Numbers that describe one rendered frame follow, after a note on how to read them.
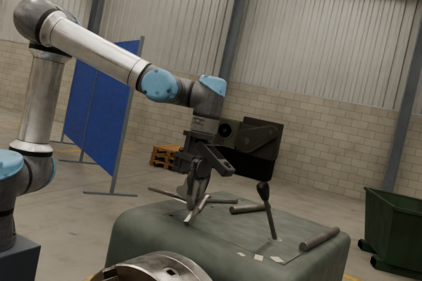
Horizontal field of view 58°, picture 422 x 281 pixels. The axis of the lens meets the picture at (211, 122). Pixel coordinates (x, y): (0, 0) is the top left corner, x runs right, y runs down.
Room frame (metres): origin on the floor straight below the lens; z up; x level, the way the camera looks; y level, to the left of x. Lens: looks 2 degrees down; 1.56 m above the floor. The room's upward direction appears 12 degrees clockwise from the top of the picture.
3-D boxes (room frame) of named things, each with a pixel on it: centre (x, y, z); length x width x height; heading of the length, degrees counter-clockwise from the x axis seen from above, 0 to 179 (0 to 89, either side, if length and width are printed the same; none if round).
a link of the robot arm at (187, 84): (1.03, 0.12, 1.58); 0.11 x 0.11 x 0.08; 83
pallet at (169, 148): (9.02, 0.60, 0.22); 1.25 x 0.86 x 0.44; 163
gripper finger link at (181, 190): (1.03, 0.03, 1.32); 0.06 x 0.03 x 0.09; 58
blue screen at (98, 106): (7.28, 2.28, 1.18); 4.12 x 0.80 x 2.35; 32
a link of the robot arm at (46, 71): (1.10, 0.49, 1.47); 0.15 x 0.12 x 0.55; 173
